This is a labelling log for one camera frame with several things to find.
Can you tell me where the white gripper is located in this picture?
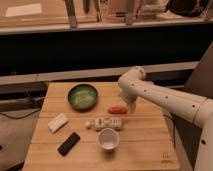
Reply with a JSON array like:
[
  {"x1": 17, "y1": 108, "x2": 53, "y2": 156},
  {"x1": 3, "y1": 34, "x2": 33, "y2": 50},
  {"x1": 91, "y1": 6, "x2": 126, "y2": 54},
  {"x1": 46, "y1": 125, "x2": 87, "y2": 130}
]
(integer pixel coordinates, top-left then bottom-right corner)
[{"x1": 119, "y1": 90, "x2": 137, "y2": 114}]

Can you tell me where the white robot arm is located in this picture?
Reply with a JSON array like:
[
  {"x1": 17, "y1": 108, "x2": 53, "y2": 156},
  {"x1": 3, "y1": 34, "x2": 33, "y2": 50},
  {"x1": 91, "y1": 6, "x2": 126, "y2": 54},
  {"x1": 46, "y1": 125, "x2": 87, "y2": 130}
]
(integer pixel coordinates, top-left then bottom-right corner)
[{"x1": 118, "y1": 66, "x2": 213, "y2": 171}]

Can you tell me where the white ceramic cup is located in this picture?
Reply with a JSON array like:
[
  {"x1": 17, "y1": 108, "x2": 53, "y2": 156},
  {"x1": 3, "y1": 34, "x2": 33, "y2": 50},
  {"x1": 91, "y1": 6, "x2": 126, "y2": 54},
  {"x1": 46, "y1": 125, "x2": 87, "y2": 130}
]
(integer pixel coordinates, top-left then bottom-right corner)
[{"x1": 97, "y1": 128, "x2": 119, "y2": 152}]

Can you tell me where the green ceramic bowl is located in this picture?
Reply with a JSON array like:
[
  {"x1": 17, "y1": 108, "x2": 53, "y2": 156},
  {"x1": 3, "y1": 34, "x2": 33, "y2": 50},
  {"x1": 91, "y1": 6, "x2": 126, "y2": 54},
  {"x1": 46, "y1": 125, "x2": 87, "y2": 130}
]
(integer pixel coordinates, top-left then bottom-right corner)
[{"x1": 67, "y1": 84, "x2": 98, "y2": 111}]

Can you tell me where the white plastic bottle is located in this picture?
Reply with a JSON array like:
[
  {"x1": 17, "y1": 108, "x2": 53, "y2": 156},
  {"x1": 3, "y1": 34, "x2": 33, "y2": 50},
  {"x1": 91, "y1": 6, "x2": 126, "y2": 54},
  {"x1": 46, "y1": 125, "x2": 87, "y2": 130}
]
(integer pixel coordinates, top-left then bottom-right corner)
[{"x1": 85, "y1": 117, "x2": 122, "y2": 131}]

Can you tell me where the white sponge block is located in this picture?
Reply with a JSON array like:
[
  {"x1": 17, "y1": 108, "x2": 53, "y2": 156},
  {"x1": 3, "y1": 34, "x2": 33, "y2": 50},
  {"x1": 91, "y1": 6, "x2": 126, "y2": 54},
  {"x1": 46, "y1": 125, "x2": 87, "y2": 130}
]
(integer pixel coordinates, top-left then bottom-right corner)
[{"x1": 47, "y1": 113, "x2": 68, "y2": 133}]

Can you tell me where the black remote control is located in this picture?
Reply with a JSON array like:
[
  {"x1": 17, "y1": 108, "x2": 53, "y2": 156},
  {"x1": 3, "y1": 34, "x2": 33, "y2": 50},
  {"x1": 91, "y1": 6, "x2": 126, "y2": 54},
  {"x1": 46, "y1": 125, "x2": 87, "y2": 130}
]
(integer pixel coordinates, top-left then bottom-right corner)
[{"x1": 58, "y1": 132, "x2": 80, "y2": 156}]

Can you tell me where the metal frame leg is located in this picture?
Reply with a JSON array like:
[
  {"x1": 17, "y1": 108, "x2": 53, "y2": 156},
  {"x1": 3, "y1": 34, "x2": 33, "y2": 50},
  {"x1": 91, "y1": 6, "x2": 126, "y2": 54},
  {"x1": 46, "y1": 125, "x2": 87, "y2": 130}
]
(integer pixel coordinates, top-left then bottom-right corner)
[{"x1": 65, "y1": 0, "x2": 77, "y2": 28}]

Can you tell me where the black cable on floor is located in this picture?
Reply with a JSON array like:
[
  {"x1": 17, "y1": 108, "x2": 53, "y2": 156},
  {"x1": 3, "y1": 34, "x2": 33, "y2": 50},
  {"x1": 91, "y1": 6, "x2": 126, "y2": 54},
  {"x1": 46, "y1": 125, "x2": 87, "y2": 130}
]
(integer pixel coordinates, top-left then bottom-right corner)
[{"x1": 0, "y1": 96, "x2": 43, "y2": 120}]

